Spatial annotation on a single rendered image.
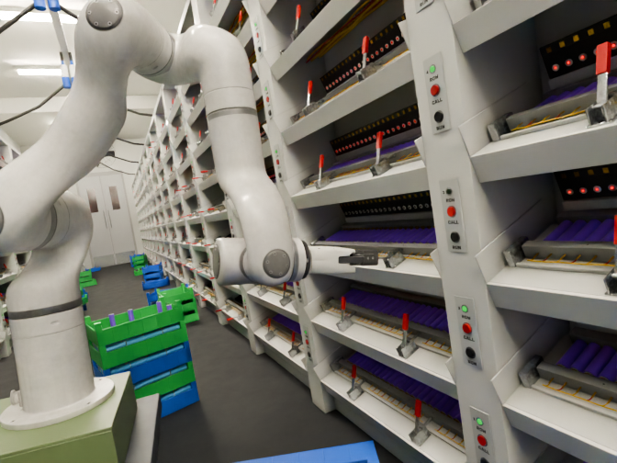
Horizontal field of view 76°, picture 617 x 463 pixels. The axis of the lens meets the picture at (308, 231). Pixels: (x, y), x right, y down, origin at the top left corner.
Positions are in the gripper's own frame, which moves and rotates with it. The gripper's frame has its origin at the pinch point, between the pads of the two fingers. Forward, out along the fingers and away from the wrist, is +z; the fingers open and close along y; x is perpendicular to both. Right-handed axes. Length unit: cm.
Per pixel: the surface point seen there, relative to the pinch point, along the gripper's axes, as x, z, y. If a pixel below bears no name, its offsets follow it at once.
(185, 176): 50, 1, -255
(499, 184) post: 13.1, 8.7, 25.3
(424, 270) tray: -2.1, 6.6, 10.2
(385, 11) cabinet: 62, 14, -12
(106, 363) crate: -39, -50, -80
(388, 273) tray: -3.5, 5.6, 0.3
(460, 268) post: -0.9, 4.9, 20.6
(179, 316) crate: -26, -26, -87
